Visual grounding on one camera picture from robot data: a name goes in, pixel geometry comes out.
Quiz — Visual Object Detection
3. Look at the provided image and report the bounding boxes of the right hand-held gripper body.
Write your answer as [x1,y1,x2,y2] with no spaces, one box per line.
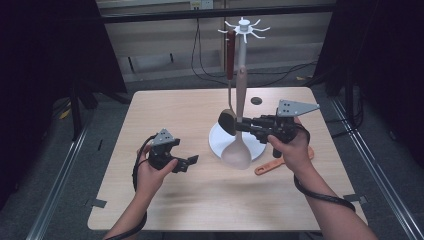
[261,99,320,144]

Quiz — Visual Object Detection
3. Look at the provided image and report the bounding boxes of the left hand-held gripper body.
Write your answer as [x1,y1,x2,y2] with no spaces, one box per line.
[147,128,181,170]

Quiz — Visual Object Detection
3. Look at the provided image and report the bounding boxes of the beige spoon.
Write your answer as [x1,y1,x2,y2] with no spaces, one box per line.
[220,65,253,171]

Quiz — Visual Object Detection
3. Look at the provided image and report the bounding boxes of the white utensil rack stand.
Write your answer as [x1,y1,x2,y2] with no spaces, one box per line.
[208,16,272,162]

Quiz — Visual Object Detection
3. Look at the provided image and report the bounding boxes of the wooden spatula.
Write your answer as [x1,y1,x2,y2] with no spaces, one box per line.
[254,146,315,176]

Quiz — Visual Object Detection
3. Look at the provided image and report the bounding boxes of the person's left hand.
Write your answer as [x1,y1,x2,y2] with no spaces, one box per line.
[135,144,179,201]

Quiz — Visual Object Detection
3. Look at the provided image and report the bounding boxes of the person's right hand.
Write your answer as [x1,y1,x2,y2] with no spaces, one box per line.
[267,116,313,174]

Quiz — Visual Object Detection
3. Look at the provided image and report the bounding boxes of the black stand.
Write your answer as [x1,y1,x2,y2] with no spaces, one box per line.
[68,83,98,141]

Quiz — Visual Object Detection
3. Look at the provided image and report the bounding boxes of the yellow floor tape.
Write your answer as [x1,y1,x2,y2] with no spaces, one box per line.
[59,103,73,120]

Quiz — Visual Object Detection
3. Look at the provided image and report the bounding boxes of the black curtain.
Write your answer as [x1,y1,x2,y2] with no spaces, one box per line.
[313,0,424,161]
[0,0,128,208]

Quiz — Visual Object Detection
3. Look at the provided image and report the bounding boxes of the black metal crossbar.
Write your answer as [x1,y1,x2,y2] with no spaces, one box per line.
[99,3,336,24]

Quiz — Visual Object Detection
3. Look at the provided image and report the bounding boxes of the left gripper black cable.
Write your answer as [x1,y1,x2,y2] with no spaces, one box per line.
[105,134,158,240]

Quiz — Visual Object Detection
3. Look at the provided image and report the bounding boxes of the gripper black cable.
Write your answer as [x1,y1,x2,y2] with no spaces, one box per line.
[105,134,158,240]
[293,123,357,213]

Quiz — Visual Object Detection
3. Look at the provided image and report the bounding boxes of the black floor cable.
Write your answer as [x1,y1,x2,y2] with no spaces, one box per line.
[190,18,231,87]
[246,59,319,88]

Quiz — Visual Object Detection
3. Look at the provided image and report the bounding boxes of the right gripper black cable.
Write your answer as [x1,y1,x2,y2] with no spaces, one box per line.
[293,123,357,213]

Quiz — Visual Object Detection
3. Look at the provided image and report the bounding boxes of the grey table bracket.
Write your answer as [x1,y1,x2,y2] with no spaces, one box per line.
[343,193,368,205]
[84,198,108,209]

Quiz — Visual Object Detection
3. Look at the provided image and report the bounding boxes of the metal floor rail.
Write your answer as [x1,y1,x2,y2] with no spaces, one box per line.
[24,126,89,240]
[328,96,424,240]

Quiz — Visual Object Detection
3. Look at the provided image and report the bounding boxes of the white wall power outlet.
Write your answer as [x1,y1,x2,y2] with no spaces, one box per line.
[189,0,214,10]

